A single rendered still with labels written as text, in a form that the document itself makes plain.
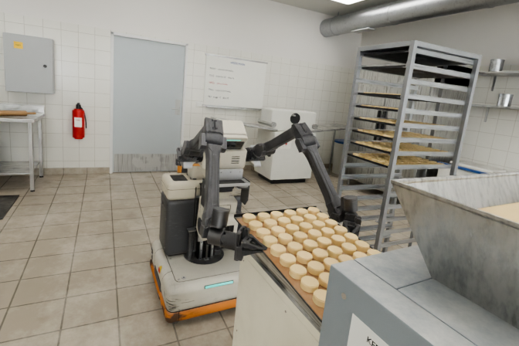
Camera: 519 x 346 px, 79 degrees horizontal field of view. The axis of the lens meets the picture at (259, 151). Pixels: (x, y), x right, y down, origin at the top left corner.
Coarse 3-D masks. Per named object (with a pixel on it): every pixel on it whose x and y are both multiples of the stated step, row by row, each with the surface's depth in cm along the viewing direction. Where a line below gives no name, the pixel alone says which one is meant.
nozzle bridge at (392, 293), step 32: (384, 256) 53; (416, 256) 54; (352, 288) 45; (384, 288) 44; (416, 288) 45; (448, 288) 46; (352, 320) 45; (384, 320) 40; (416, 320) 38; (448, 320) 39; (480, 320) 39
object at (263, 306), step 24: (240, 264) 125; (240, 288) 124; (264, 288) 107; (240, 312) 124; (264, 312) 107; (288, 312) 94; (240, 336) 124; (264, 336) 107; (288, 336) 94; (312, 336) 84
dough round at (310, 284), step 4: (304, 276) 88; (308, 276) 88; (312, 276) 88; (300, 280) 86; (304, 280) 86; (308, 280) 86; (312, 280) 86; (316, 280) 87; (300, 284) 86; (304, 284) 85; (308, 284) 85; (312, 284) 85; (316, 284) 85; (304, 288) 85; (308, 288) 84; (312, 288) 84; (316, 288) 84; (308, 292) 84; (312, 292) 84
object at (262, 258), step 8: (256, 256) 114; (264, 256) 109; (264, 264) 109; (272, 264) 105; (272, 272) 105; (280, 280) 100; (288, 288) 96; (296, 296) 92; (304, 304) 89; (312, 312) 86
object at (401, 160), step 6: (360, 156) 225; (366, 156) 228; (372, 156) 230; (378, 156) 232; (384, 156) 235; (402, 156) 241; (408, 156) 244; (414, 156) 247; (378, 162) 209; (384, 162) 208; (396, 162) 213; (402, 162) 215; (408, 162) 218; (414, 162) 220; (420, 162) 223; (426, 162) 228; (432, 162) 230; (438, 162) 228
